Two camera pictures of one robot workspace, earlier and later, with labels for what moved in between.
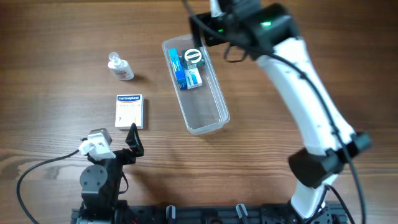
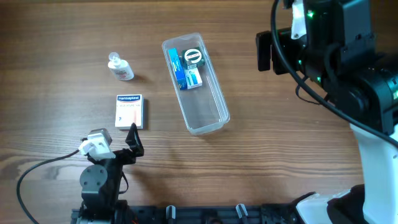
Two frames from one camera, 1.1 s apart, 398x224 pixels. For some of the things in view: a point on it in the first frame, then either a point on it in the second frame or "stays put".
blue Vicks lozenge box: [179, 68] stays put
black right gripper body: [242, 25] -> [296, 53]
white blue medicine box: [193, 76] stays put
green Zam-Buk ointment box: [192, 56] stays put
